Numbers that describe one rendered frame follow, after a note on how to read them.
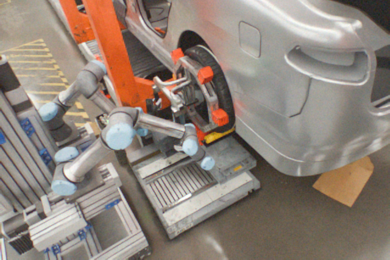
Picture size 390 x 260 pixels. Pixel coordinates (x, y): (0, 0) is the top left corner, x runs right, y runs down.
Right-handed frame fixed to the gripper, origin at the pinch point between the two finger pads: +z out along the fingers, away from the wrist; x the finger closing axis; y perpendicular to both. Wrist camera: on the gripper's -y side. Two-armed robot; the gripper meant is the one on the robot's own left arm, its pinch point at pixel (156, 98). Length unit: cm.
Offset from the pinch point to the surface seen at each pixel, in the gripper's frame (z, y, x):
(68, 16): 147, -16, -162
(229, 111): -15, 0, 57
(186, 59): 9.8, -26.1, 26.3
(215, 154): 6, 63, 33
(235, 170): -5, 70, 51
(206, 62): -1, -29, 43
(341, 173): 17, 92, 134
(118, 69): 8.2, -21.4, -27.9
